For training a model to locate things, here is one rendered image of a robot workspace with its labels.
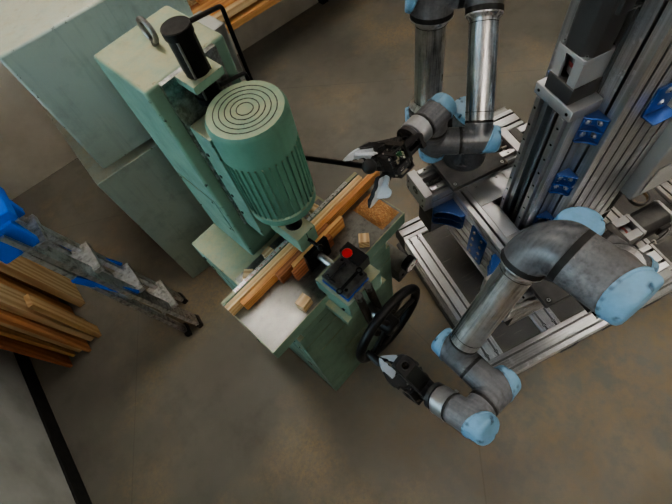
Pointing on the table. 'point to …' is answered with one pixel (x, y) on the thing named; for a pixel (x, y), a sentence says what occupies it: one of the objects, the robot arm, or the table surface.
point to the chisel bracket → (298, 234)
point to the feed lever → (347, 163)
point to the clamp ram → (318, 255)
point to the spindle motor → (262, 150)
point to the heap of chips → (382, 215)
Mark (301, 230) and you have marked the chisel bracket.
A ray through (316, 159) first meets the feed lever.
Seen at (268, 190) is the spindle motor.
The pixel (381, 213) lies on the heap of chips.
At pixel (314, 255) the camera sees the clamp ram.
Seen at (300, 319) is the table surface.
